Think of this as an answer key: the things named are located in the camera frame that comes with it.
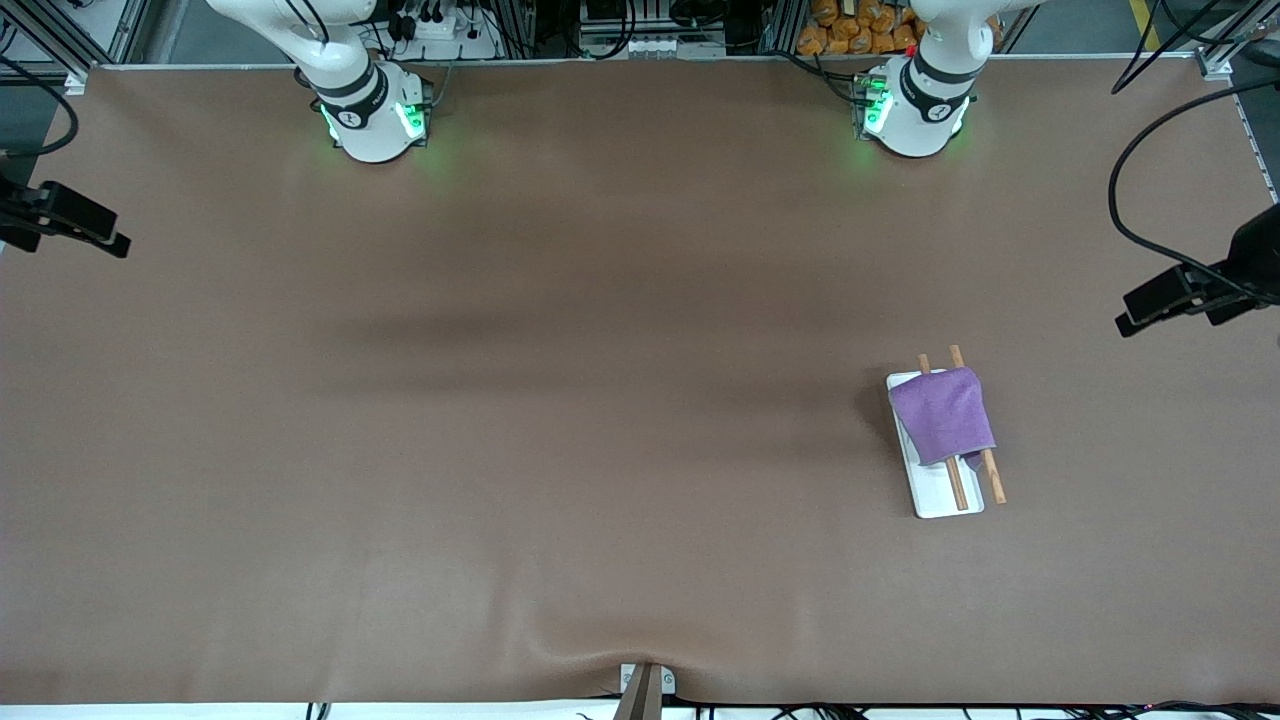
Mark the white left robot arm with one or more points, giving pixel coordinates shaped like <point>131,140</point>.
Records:
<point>915,115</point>

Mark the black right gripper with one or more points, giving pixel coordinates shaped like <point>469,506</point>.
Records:
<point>12,212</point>

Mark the white power strip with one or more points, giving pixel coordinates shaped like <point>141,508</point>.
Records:
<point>440,30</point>

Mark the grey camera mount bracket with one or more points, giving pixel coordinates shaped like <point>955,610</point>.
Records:
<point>645,690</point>

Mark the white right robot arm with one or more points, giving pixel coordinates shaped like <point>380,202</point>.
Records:
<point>365,110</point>

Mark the purple microfibre towel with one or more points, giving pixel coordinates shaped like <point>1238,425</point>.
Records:
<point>940,415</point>

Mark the aluminium frame profile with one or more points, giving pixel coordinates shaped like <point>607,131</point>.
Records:
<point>1235,45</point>
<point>60,40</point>

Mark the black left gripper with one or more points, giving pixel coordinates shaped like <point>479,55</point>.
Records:
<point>1254,252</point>

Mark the white rack with wooden rods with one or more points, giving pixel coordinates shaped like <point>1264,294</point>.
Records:
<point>935,495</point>

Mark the orange packets pile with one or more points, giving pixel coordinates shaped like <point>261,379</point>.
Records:
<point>860,28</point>

